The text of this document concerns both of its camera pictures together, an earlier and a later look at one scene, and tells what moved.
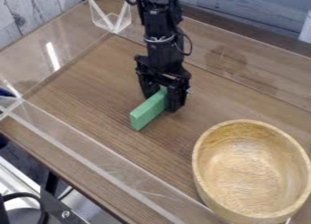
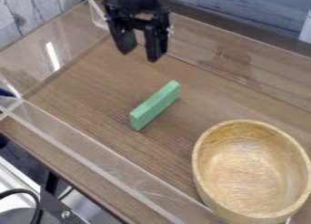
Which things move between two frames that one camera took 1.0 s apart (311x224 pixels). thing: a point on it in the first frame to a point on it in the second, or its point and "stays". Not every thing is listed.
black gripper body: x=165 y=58 to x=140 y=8
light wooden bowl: x=252 y=171 stays
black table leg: x=53 y=183 stays
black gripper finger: x=177 y=96 to x=157 y=37
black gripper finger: x=150 y=85 to x=125 y=36
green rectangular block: x=150 y=110 stays
